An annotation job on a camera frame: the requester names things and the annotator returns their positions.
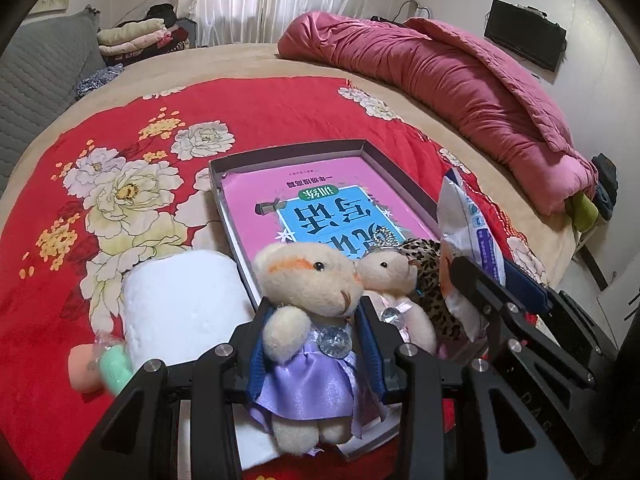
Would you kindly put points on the leopard print scrunchie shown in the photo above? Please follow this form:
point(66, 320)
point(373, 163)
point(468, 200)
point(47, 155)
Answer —
point(435, 280)

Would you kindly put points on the pile of folded clothes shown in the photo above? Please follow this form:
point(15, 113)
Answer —
point(132, 35)

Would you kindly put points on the white blue plastic packet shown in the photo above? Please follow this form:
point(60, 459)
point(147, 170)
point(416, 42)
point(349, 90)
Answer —
point(470, 230)

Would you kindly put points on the beige bed sheet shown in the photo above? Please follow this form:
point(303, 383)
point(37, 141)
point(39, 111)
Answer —
point(240, 60)

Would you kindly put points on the white toilet paper roll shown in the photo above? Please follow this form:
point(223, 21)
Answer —
point(185, 300)

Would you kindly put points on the small black object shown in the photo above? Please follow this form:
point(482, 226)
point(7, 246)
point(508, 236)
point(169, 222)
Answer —
point(380, 19)

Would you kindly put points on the pink book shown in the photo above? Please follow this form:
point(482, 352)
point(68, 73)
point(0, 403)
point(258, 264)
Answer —
point(250, 200)

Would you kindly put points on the blue patterned cloth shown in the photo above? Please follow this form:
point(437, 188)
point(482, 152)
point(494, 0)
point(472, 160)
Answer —
point(97, 80)

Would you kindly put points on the dark clothes heap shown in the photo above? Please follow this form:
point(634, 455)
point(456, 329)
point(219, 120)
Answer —
point(162, 12)

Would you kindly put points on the orange sponge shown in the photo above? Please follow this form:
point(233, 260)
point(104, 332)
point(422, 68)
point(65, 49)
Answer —
point(82, 365)

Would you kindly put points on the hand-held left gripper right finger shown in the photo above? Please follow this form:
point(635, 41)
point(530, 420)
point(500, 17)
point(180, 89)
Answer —
point(372, 355)

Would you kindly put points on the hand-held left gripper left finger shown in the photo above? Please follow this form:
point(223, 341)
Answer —
point(257, 355)

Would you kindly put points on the red floral blanket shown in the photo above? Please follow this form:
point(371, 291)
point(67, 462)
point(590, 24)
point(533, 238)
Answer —
point(60, 240)

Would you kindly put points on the dark cardboard box tray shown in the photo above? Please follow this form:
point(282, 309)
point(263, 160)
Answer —
point(285, 156)

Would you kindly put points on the teddy bear purple dress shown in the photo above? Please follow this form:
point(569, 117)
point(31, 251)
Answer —
point(305, 290)

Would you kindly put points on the teddy bear pink dress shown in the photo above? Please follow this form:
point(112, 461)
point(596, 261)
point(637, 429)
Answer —
point(395, 280)

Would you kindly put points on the pink quilt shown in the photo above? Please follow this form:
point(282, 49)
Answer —
point(450, 75)

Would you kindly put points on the dark teal clothes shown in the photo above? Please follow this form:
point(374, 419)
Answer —
point(605, 185)

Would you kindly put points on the green cloth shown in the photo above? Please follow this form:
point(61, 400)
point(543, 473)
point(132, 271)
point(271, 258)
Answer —
point(584, 210)

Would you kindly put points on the grey quilted headboard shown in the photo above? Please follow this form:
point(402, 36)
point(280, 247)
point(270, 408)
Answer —
point(40, 65)

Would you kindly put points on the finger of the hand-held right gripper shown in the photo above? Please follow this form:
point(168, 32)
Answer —
point(500, 310)
point(525, 280)

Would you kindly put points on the white curtain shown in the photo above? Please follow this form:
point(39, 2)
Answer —
point(260, 0)

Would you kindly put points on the black television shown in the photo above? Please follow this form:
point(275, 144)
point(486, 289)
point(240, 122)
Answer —
point(525, 35)

